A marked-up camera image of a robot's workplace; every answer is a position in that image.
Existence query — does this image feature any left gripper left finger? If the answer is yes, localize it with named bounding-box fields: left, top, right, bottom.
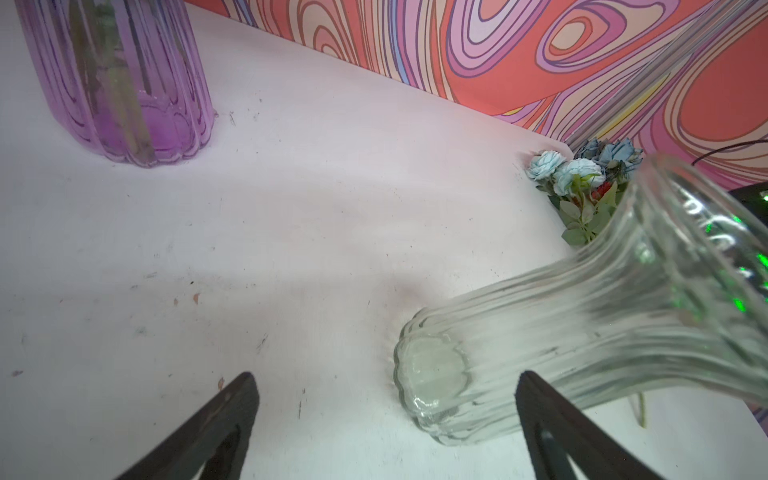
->
left=119, top=372, right=260, bottom=479

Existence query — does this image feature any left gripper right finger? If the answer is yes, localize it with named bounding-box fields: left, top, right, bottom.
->
left=515, top=371, right=661, bottom=480

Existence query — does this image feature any clear ribbed glass vase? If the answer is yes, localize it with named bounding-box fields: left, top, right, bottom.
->
left=394, top=156, right=767, bottom=445

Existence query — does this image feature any blue purple glass vase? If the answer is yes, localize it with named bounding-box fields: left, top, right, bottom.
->
left=15, top=1, right=215, bottom=168

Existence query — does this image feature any pale blue rose stem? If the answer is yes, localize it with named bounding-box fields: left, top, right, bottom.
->
left=526, top=150, right=628, bottom=248

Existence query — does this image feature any teal white bouquet right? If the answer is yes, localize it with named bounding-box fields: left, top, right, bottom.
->
left=576, top=138, right=644, bottom=183

